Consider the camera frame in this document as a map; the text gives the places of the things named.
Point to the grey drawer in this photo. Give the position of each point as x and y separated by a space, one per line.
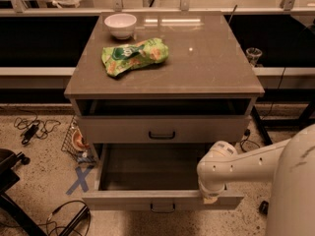
161 178
143 121

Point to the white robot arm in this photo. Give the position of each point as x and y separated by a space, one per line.
290 167

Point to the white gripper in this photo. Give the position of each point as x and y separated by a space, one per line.
212 192

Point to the black stand with cable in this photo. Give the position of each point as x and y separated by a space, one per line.
77 225

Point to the wire basket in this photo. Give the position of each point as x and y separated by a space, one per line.
75 146

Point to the grey top drawer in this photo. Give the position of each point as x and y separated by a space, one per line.
143 121

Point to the grey drawer cabinet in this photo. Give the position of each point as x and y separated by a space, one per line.
205 62

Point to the green chip bag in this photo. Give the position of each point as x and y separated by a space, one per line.
128 57

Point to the black table leg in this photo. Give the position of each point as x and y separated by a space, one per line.
259 124

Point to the white bowl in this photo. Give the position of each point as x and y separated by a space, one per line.
121 26

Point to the blue tape cross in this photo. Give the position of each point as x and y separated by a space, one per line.
81 181

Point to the clear glass cup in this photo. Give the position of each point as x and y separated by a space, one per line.
253 54

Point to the black power adapter with cable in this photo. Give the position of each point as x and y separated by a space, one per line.
34 128

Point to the black chair leg with caster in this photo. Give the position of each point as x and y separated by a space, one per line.
263 207

